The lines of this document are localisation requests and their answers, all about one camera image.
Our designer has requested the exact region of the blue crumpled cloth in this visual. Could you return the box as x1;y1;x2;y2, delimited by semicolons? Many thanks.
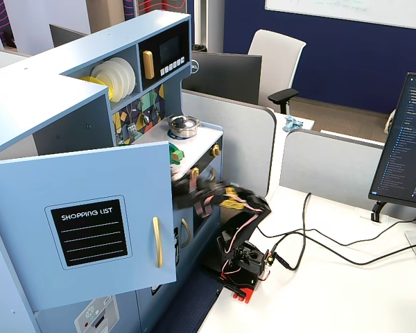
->
281;116;303;133

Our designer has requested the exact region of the black Dell monitor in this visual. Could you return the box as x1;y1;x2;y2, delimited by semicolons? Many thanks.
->
182;51;263;105

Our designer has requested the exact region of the blue dishwasher door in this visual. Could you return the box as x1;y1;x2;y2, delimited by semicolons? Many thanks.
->
173;207;195;270

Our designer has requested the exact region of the steel pot with lid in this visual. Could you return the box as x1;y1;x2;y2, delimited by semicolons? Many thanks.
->
168;114;201;139

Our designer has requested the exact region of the dark monitor back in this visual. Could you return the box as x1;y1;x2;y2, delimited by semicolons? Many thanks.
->
49;24;89;48

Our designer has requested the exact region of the black monitor stand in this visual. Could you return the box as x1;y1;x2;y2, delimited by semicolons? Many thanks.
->
371;200;389;223

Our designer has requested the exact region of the blue oven door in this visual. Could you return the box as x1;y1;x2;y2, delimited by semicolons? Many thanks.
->
192;162;225;237

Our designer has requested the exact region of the green plastic lid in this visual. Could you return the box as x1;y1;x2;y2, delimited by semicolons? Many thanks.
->
168;142;187;164

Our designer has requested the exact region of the grey desk divider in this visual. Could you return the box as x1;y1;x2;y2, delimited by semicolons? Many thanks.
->
180;89;277;198
279;130;385;211

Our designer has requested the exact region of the metal slotted spatula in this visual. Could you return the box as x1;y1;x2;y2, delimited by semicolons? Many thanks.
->
126;110;139;137

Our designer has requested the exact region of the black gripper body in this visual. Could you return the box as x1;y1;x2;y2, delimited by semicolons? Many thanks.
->
171;176;198;211

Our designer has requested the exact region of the blue fridge door with dispenser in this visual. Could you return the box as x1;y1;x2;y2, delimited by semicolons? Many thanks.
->
34;287;139;333

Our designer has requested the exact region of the blue toy kitchen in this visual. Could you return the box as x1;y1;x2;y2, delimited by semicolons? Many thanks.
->
0;9;226;333

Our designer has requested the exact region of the blue shopping list cabinet door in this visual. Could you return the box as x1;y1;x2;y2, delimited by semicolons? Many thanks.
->
0;140;177;312

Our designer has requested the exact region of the black cable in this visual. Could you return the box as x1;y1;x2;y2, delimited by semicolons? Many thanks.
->
255;192;313;271
273;212;416;267

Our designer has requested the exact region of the black toy microwave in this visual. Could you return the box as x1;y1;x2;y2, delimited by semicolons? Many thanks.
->
138;21;191;92

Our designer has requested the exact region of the red arm base clamp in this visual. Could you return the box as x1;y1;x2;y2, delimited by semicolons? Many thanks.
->
217;270;264;302

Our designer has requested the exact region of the white toy plate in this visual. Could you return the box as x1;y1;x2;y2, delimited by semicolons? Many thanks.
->
89;61;121;103
103;58;130;100
114;57;137;96

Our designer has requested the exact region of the monitor showing code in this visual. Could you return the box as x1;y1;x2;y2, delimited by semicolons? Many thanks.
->
367;71;416;211

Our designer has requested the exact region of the whiteboard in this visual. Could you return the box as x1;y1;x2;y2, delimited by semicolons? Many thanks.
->
264;0;416;31

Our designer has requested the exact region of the white office chair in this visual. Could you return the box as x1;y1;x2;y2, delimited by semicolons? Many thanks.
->
248;28;308;114

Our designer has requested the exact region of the yellow cable wrap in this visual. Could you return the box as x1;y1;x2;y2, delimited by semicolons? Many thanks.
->
220;186;248;210

